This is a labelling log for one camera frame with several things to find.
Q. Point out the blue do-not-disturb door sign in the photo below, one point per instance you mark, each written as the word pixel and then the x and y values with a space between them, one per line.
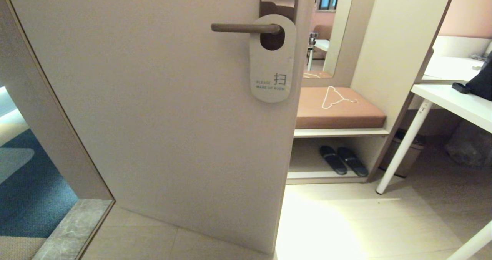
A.
pixel 271 68

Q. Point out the beige wooden door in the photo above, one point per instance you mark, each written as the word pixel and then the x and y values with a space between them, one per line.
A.
pixel 153 98

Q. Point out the grey marble door threshold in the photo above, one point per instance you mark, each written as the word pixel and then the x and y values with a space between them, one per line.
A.
pixel 69 233

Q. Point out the dark slipper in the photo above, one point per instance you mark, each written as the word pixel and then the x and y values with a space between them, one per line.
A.
pixel 333 160
pixel 353 162

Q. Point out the brown bench cushion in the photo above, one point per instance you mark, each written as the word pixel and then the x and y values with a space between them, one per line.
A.
pixel 346 116

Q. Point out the beige waste bin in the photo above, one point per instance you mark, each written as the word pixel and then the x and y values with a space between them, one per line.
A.
pixel 407 156

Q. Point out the beige wardrobe shelf unit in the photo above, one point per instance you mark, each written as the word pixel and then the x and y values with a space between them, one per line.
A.
pixel 403 22

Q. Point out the white table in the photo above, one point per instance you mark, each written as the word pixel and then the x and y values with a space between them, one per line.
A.
pixel 453 98

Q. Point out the white washbasin counter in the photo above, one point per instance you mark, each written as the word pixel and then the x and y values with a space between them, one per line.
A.
pixel 449 68

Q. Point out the small black case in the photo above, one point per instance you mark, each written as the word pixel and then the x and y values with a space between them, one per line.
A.
pixel 461 88

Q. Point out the grey plastic bag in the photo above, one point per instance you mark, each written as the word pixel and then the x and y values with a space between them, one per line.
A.
pixel 469 148

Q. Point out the black bag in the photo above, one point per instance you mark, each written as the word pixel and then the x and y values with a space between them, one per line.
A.
pixel 482 83

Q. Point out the wall mirror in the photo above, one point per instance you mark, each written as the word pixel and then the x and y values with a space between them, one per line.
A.
pixel 326 56

